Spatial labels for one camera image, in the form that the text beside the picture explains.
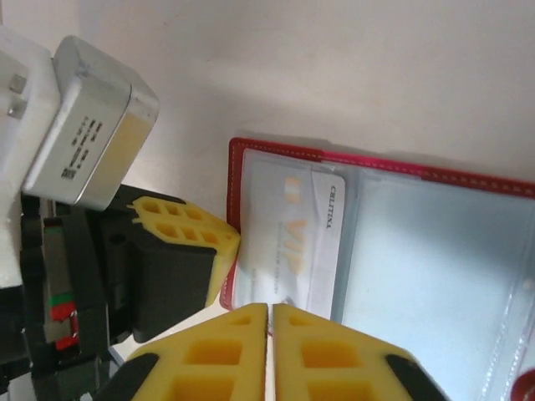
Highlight white VIP card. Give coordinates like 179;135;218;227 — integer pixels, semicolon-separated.
236;162;348;322

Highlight red leather card holder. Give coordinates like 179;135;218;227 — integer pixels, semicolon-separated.
221;136;535;401

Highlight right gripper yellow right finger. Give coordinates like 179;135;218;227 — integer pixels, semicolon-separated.
272;303;446;401

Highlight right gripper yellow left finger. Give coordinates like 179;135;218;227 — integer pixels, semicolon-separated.
98;303;268;401

